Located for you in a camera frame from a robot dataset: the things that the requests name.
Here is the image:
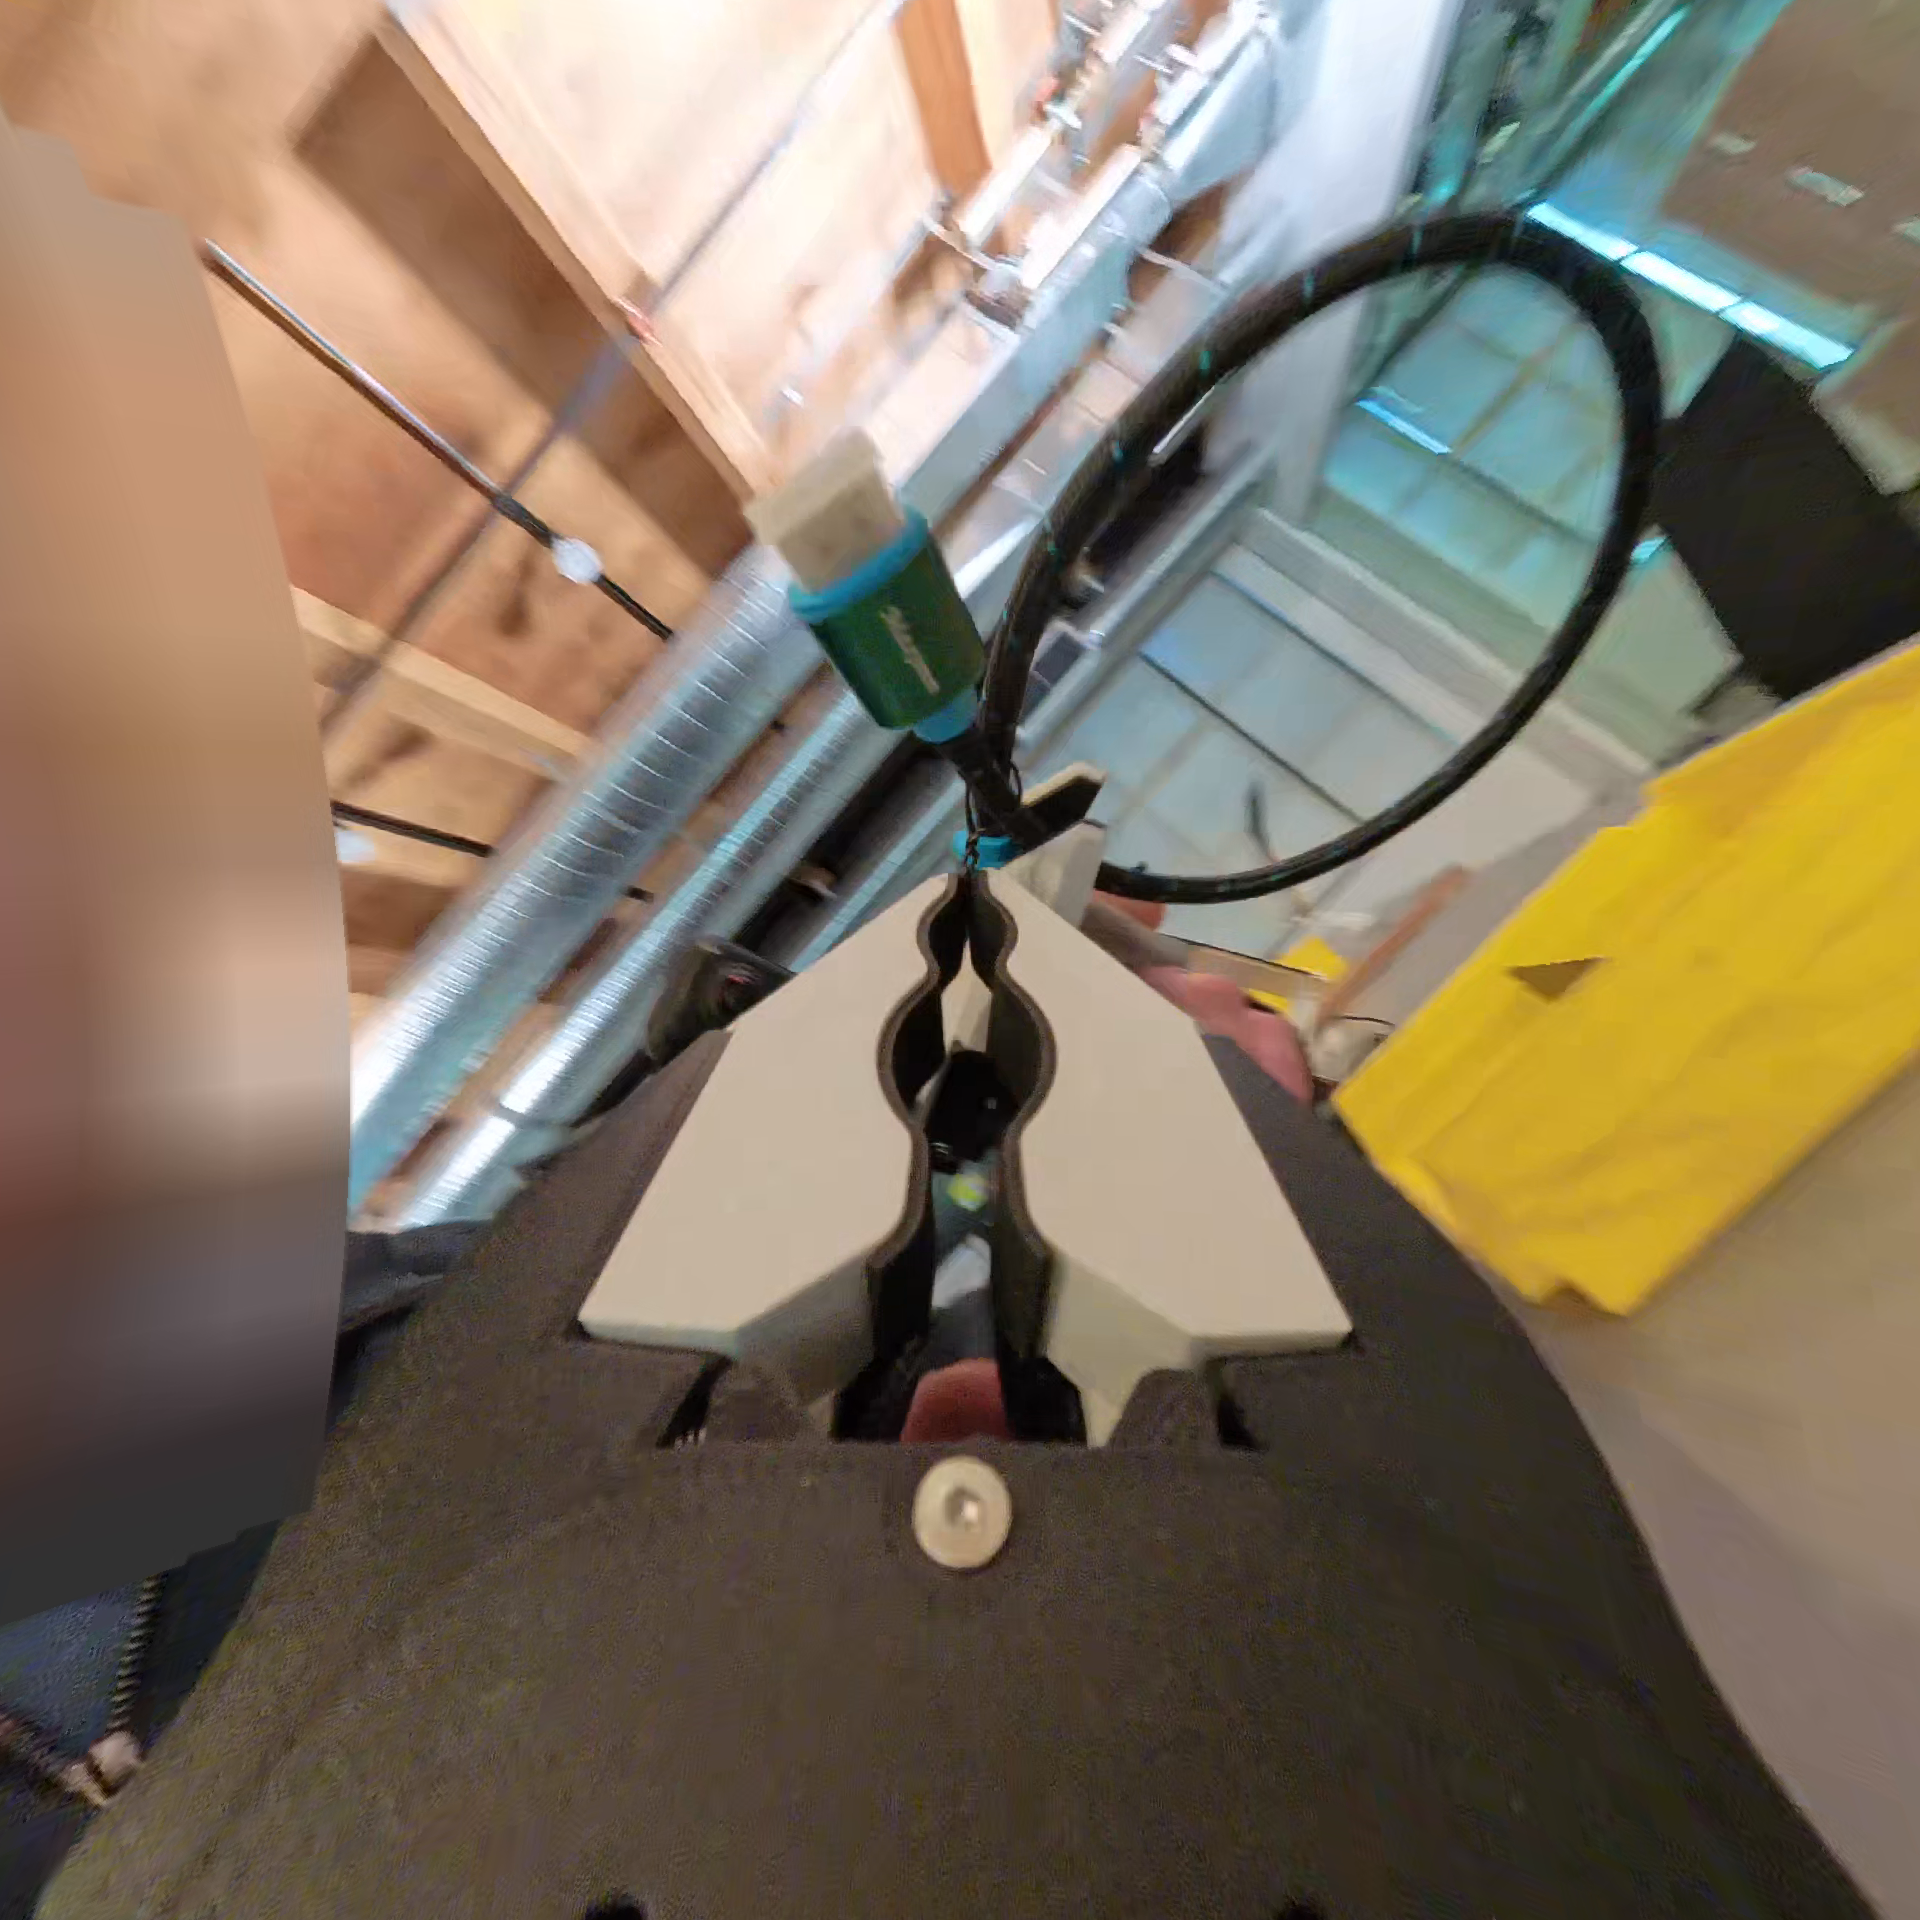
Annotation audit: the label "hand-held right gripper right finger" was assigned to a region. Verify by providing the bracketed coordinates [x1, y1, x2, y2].
[956, 881, 1361, 1441]

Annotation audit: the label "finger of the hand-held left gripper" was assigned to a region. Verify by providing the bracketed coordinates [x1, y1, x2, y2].
[1023, 761, 1115, 844]
[1034, 818, 1125, 929]

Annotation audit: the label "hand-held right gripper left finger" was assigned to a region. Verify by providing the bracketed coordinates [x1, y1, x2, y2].
[575, 866, 965, 1441]

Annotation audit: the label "blue-flecked HDMI cable green plugs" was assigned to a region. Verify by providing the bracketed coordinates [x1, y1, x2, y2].
[749, 212, 1666, 911]

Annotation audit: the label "yellow plastic bin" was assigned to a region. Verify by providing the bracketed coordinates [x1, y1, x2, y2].
[1332, 633, 1920, 1321]

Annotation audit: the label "person's left hand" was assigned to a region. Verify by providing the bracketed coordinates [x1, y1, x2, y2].
[1097, 893, 1316, 1106]

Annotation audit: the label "person's dark sweater torso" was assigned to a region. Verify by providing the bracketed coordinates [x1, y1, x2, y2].
[0, 1220, 496, 1920]

